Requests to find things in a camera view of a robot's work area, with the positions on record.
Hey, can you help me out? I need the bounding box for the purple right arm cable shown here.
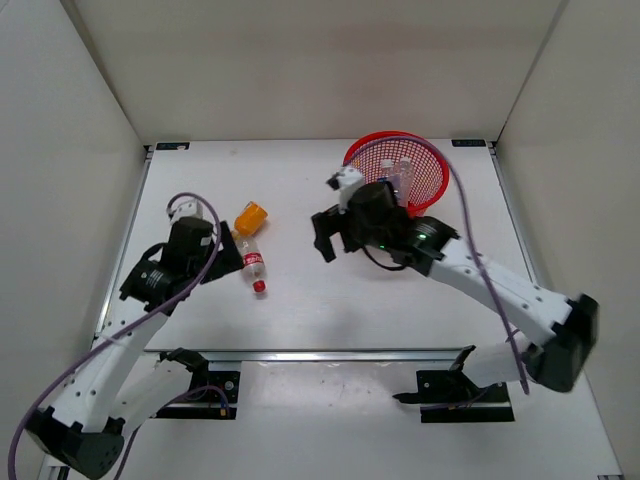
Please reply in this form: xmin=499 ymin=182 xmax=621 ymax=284
xmin=343 ymin=138 xmax=531 ymax=396

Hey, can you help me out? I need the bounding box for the large orange bottle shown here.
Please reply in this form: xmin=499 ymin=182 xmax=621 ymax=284
xmin=234 ymin=201 xmax=268 ymax=236

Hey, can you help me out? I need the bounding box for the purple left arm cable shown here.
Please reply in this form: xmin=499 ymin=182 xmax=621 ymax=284
xmin=7 ymin=192 xmax=236 ymax=480

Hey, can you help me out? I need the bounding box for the red mesh plastic basket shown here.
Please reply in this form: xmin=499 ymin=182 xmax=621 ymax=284
xmin=343 ymin=130 xmax=449 ymax=217

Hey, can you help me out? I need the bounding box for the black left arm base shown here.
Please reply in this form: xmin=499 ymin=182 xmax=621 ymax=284
xmin=155 ymin=349 xmax=241 ymax=421

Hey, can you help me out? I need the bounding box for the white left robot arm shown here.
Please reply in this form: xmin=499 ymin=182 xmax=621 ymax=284
xmin=24 ymin=212 xmax=244 ymax=479

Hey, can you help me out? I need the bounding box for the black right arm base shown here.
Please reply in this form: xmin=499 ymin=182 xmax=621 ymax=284
xmin=393 ymin=370 xmax=515 ymax=424

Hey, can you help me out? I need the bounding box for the blue label water bottle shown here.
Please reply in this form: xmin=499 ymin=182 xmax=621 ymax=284
xmin=378 ymin=159 xmax=394 ymax=182

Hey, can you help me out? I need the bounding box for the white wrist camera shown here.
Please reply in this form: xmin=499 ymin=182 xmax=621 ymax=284
xmin=326 ymin=166 xmax=365 ymax=213
xmin=166 ymin=197 xmax=203 ymax=225

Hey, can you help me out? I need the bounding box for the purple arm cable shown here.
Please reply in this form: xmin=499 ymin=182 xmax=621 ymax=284
xmin=343 ymin=138 xmax=531 ymax=396
xmin=7 ymin=192 xmax=236 ymax=480

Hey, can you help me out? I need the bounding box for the red label clear bottle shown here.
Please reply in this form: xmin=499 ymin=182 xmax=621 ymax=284
xmin=234 ymin=232 xmax=267 ymax=295

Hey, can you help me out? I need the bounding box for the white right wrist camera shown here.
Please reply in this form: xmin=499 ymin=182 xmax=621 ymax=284
xmin=326 ymin=166 xmax=365 ymax=213

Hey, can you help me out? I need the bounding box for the clear plastic water bottle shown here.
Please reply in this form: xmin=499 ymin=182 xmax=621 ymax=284
xmin=395 ymin=157 xmax=414 ymax=207

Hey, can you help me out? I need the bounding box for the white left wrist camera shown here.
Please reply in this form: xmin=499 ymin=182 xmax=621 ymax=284
xmin=166 ymin=197 xmax=203 ymax=225

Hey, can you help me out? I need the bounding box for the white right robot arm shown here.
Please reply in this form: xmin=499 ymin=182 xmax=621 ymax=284
xmin=314 ymin=176 xmax=599 ymax=400

